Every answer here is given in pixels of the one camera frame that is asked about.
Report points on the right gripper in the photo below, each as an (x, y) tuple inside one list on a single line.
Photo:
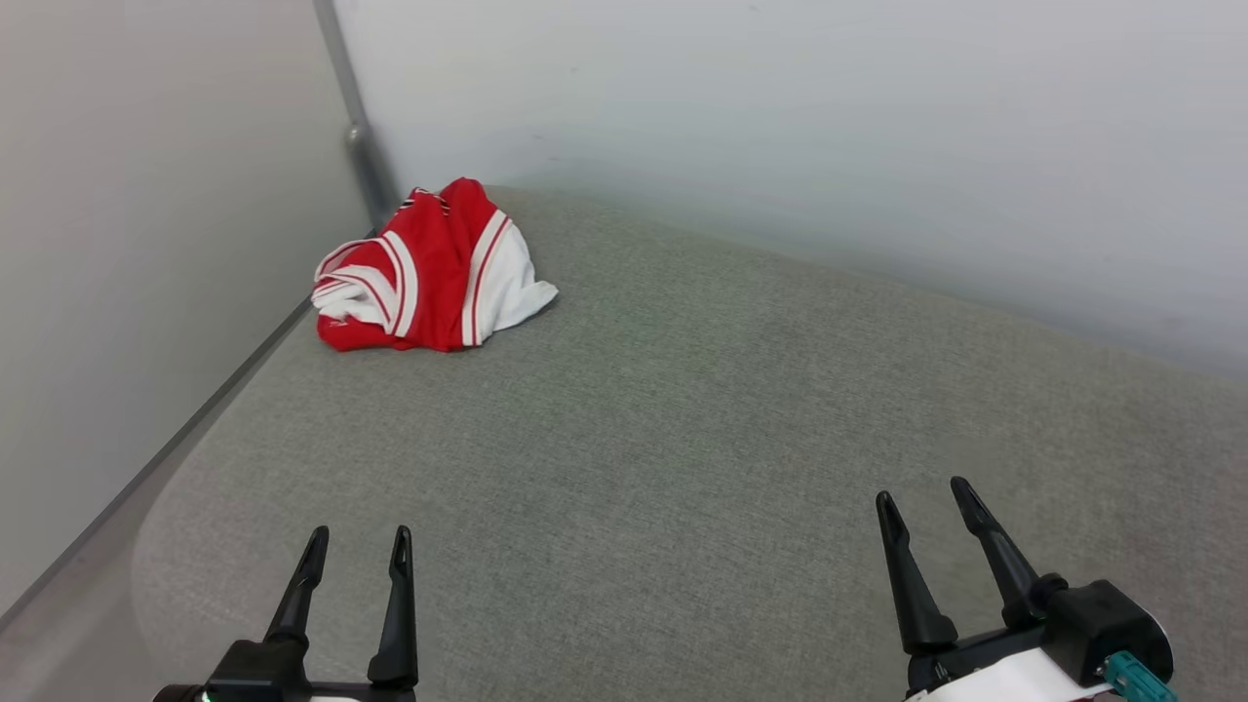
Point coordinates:
[(1004, 678)]

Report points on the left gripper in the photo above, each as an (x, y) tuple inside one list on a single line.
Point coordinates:
[(375, 693)]

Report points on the red and white basketball jersey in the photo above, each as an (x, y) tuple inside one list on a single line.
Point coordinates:
[(439, 283)]

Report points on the grey fabric table pad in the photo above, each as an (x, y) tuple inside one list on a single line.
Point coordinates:
[(682, 439)]

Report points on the grey metal wall post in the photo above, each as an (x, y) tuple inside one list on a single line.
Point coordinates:
[(361, 136)]

